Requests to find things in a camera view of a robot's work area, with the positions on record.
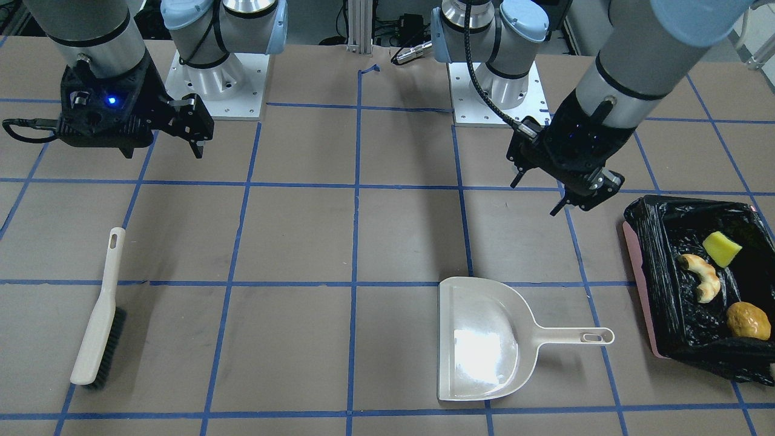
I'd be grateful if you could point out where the pale curved bread piece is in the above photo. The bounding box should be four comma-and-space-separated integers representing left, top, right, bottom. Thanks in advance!
678, 254, 721, 303

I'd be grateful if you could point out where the yellow sponge piece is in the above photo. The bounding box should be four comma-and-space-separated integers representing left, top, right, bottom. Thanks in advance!
701, 231, 742, 268

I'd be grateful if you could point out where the black lined trash bin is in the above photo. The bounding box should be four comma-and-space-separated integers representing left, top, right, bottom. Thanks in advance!
623, 195, 773, 386

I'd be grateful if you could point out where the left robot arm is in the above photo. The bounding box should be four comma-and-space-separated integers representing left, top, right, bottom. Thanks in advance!
430, 1, 762, 216

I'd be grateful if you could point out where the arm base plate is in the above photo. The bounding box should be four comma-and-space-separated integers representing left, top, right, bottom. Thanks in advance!
447, 62, 551, 128
164, 52, 273, 121

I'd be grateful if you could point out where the yellow potato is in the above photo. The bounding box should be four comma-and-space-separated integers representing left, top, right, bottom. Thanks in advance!
726, 302, 772, 340

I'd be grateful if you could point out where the white hand brush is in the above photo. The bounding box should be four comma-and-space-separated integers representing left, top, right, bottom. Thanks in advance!
70, 227, 127, 390

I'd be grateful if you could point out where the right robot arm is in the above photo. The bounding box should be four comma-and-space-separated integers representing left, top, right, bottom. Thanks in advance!
2, 1, 288, 159

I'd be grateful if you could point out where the beige plastic dustpan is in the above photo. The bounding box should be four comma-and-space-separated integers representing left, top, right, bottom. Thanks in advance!
437, 276, 615, 402

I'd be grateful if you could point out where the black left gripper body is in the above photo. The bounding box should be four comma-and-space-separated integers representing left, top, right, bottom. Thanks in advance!
506, 94, 635, 180

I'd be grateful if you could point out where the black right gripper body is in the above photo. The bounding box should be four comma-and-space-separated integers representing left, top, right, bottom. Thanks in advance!
58, 53, 176, 159

